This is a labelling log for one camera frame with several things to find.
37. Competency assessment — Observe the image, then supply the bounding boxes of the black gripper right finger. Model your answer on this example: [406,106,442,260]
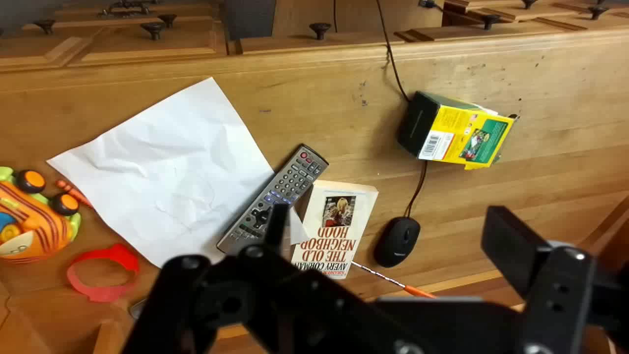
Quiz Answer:
[479,205,629,354]

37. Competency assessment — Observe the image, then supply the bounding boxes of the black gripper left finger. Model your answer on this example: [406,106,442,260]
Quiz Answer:
[119,203,420,354]

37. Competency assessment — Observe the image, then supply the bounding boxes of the white paperback book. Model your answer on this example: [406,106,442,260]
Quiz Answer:
[288,179,381,281]

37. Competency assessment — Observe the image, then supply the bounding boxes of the grey remote control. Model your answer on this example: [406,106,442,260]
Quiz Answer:
[214,144,330,258]

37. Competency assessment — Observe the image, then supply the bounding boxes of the black computer mouse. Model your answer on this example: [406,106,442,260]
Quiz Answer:
[371,214,422,269]

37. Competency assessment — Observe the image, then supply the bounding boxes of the white paper sheet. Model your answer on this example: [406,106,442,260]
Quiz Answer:
[45,75,275,269]

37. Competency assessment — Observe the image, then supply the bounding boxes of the yellow green cardboard box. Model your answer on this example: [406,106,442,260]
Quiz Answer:
[397,90,516,173]

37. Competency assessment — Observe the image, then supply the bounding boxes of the wooden roll-top desk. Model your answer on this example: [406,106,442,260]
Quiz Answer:
[0,0,629,354]

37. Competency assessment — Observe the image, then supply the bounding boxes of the orange toy car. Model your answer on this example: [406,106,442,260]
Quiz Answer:
[0,165,84,264]

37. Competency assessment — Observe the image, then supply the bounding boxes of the red tape ring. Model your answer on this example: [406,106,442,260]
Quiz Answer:
[64,242,143,305]

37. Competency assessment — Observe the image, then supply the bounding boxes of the black mouse cable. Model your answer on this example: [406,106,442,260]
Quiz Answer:
[373,0,430,220]

